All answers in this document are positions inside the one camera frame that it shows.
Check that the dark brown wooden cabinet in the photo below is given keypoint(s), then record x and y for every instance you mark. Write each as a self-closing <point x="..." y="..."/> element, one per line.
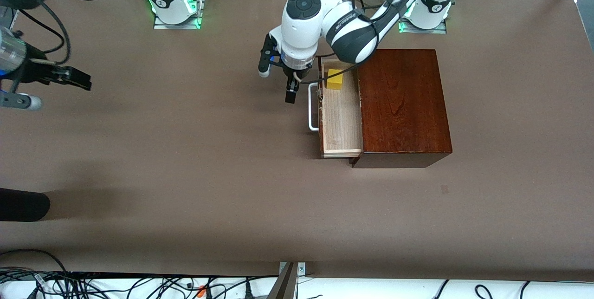
<point x="403" y="104"/>

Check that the black rounded object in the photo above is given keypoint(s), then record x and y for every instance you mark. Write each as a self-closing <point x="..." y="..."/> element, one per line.
<point x="23" y="204"/>

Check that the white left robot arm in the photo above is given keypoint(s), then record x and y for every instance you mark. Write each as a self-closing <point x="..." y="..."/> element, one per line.
<point x="301" y="34"/>

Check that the orange plug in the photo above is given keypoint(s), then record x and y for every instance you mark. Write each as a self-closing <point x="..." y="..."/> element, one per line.
<point x="201" y="291"/>

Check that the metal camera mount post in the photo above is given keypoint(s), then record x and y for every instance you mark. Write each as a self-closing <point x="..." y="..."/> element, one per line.
<point x="285" y="285"/>

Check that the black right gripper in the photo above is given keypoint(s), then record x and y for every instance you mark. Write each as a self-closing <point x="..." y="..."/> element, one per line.
<point x="36" y="72"/>

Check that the yellow block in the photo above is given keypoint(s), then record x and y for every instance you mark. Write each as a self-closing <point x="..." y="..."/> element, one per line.
<point x="335" y="80"/>

